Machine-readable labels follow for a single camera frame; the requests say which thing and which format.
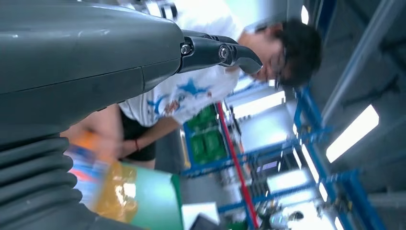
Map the person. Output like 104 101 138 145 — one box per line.
60 0 323 171

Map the blue metal rack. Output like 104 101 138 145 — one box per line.
180 85 386 230

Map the yellow taped cardboard sheet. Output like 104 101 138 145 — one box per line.
94 161 140 224

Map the long white table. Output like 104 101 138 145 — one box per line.
182 202 219 230

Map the orange detergent bottle clear cap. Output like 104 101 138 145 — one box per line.
62 129 110 208

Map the red pole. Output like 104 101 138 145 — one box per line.
215 101 260 230

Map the green plastic crate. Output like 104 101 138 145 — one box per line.
187 104 227 166

